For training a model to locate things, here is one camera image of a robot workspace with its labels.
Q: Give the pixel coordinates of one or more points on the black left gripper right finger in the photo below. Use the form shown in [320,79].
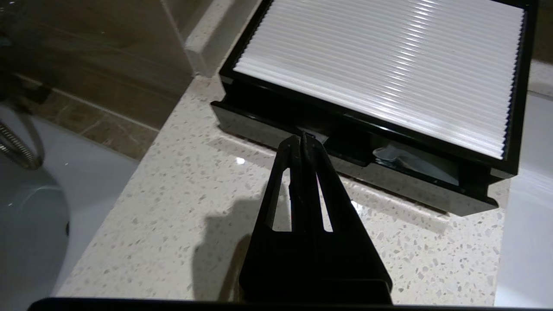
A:
[345,268]

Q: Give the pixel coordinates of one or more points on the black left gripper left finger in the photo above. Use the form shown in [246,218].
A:
[272,268]

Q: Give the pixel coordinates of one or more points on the black box with white lid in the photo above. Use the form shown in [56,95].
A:
[380,65]

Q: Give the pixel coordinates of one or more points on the small white sachets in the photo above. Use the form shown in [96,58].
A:
[410,162]

